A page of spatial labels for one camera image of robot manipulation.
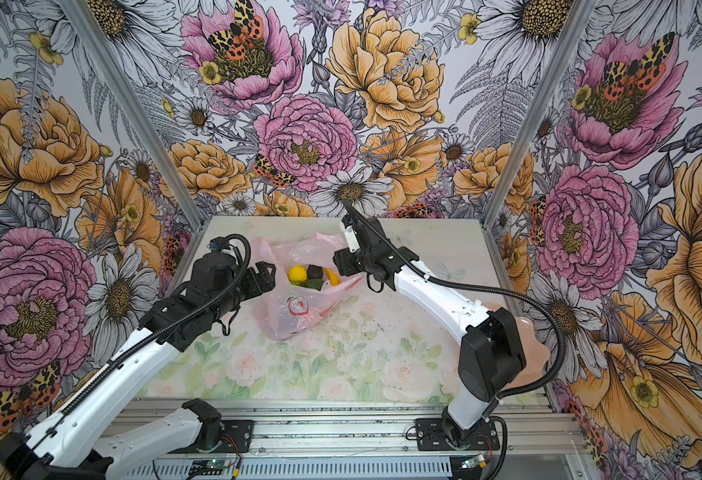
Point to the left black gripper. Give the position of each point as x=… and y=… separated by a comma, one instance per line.
x=267, y=282

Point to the yellow fake banana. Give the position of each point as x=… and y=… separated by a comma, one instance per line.
x=332, y=277

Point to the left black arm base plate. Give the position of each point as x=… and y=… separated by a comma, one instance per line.
x=234, y=433

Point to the white slotted cable duct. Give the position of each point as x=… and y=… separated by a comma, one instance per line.
x=346, y=467

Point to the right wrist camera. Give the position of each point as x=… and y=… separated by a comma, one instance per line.
x=351, y=239

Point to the yellow fake lemon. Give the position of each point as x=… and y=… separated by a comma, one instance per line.
x=298, y=275

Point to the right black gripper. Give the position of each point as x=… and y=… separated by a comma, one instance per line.
x=344, y=261

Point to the aluminium mounting rail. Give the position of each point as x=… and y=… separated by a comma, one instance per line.
x=320, y=428

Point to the dark purple fake fruit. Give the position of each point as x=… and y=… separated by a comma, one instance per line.
x=315, y=272

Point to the left aluminium corner post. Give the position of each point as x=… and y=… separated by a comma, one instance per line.
x=106, y=62

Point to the pink plastic bag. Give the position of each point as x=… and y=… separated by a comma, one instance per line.
x=289, y=310

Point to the dark green fake avocado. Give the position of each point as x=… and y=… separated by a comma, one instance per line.
x=314, y=284

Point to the right aluminium corner post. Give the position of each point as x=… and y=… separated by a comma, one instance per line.
x=565, y=50

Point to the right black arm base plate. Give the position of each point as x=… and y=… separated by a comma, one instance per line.
x=431, y=435

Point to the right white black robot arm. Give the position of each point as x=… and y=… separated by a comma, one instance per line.
x=462, y=318

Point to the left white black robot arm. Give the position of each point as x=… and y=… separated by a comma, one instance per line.
x=70, y=444

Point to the aluminium corner post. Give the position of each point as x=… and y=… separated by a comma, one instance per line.
x=565, y=50
x=106, y=62

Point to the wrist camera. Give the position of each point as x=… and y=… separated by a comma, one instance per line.
x=351, y=239
x=219, y=244

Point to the green circuit board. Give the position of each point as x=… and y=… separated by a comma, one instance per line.
x=208, y=467
x=478, y=461

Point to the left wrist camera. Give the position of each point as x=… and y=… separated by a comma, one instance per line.
x=219, y=244

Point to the right green circuit board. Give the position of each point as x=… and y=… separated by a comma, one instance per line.
x=478, y=461

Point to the left green circuit board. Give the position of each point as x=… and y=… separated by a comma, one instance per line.
x=208, y=467

